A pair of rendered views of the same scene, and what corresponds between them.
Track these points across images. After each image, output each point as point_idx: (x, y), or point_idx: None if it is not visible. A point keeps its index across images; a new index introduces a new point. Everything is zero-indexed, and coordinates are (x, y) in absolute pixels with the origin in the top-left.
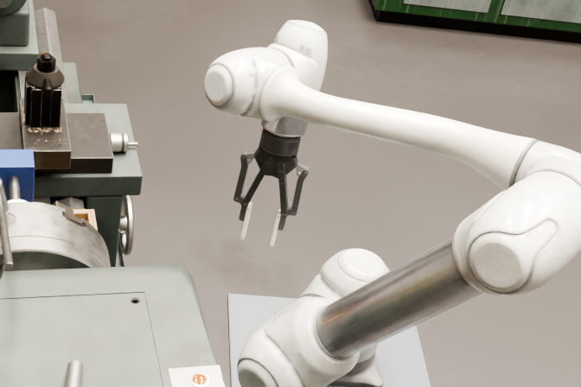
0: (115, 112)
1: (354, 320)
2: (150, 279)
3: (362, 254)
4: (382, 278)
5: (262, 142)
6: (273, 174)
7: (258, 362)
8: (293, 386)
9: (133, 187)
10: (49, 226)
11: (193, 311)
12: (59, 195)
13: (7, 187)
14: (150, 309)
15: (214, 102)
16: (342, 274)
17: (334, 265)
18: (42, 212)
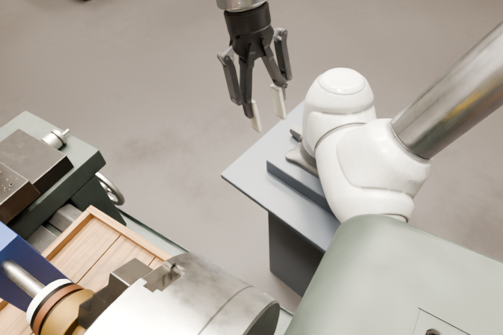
0: (24, 122)
1: (466, 118)
2: (392, 278)
3: (333, 74)
4: (487, 60)
5: (239, 28)
6: (259, 54)
7: (382, 214)
8: (413, 206)
9: (99, 162)
10: (162, 333)
11: (492, 268)
12: (47, 217)
13: (6, 276)
14: (468, 328)
15: None
16: (345, 97)
17: (330, 96)
18: (128, 321)
